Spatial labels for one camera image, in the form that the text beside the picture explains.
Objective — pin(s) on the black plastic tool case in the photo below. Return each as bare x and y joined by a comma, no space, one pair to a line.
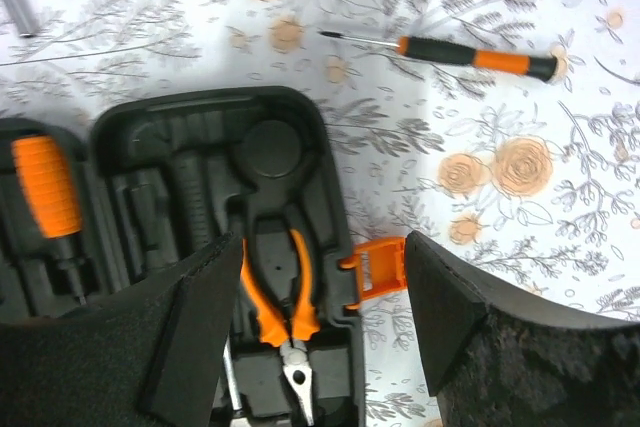
269,140

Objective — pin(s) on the large black orange screwdriver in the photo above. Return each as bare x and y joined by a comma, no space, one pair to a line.
23,17

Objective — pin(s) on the floral table cloth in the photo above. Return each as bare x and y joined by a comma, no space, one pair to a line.
536,183

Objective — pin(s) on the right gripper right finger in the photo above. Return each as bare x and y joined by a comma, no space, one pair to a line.
494,354

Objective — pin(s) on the precision screwdriver orange black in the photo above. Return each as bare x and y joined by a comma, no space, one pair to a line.
450,53

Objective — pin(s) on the steel claw hammer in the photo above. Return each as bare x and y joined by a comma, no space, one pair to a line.
191,186

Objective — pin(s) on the orange handled long-nose pliers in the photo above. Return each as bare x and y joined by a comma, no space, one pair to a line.
46,182

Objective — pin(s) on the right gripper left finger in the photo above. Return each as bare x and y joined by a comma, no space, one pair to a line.
149,355

